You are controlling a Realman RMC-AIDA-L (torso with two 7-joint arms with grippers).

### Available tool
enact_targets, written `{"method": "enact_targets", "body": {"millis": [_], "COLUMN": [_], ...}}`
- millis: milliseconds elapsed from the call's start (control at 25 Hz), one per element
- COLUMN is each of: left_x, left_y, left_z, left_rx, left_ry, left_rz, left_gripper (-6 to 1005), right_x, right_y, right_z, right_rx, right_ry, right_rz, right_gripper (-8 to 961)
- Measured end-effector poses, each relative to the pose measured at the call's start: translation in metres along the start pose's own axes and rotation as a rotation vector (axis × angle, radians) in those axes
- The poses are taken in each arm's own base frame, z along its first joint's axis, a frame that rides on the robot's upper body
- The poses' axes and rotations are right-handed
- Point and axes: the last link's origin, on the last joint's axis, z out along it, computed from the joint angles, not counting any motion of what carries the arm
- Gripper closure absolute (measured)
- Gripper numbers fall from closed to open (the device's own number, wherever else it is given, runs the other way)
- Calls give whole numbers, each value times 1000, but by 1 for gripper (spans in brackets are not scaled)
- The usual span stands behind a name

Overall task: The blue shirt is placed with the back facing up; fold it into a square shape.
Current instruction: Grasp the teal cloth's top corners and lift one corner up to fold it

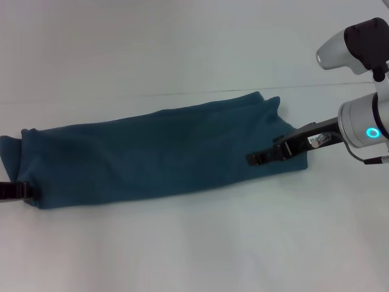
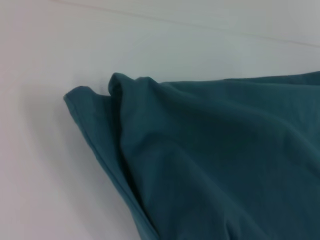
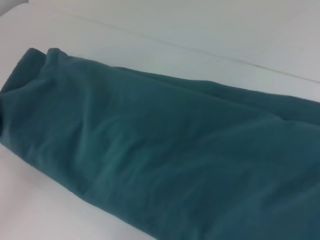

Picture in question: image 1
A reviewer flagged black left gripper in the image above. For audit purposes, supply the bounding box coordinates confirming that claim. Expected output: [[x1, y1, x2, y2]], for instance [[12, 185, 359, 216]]
[[0, 181, 42, 206]]

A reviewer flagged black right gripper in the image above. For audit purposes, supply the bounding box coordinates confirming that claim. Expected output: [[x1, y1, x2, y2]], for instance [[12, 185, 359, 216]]
[[246, 117, 346, 167]]

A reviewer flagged teal blue t-shirt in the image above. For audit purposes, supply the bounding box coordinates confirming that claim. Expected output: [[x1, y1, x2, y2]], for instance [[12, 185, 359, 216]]
[[0, 91, 309, 211]]

